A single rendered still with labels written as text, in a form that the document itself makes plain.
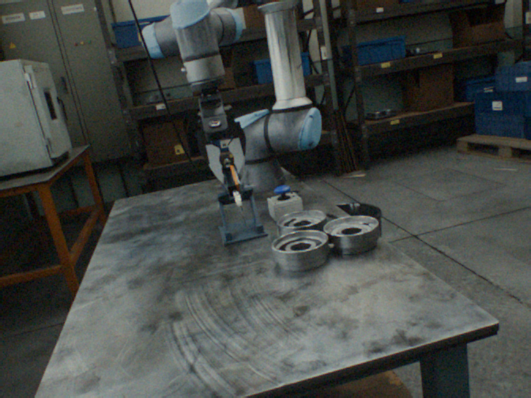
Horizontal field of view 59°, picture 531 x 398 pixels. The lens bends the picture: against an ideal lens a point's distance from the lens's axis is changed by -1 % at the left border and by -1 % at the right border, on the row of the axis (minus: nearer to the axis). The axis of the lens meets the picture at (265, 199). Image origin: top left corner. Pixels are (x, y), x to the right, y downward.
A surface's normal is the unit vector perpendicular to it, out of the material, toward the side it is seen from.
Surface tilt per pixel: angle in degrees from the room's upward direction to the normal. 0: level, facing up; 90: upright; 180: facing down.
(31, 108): 90
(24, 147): 89
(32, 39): 90
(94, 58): 90
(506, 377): 0
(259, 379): 0
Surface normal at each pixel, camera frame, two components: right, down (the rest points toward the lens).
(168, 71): 0.21, 0.23
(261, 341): -0.17, -0.95
